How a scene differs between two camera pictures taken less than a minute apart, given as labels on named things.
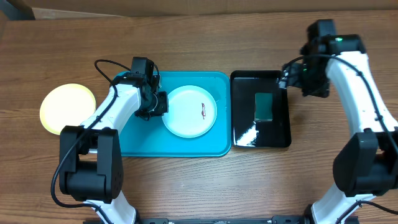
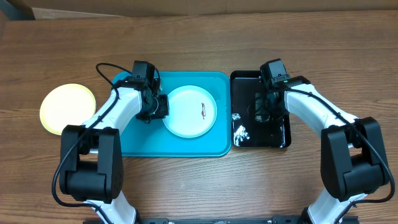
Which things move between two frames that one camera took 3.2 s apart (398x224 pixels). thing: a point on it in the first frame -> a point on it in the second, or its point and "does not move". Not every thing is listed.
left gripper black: (161, 107) does not move
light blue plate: (192, 111) does not move
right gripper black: (288, 78) -> (261, 112)
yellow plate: (66, 104) does not move
